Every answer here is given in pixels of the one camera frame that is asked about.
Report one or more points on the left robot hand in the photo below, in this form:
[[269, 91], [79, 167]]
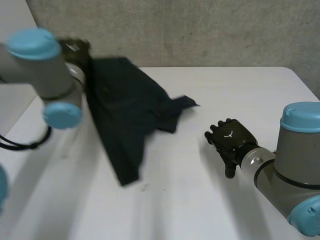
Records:
[[76, 51]]

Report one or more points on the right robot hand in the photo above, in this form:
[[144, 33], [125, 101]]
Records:
[[230, 140]]

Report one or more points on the dark blue shorts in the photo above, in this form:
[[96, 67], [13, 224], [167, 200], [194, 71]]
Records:
[[122, 115]]

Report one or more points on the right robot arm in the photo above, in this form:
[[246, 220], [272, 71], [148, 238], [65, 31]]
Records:
[[287, 162]]

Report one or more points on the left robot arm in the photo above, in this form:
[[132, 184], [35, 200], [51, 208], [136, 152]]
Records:
[[37, 72]]

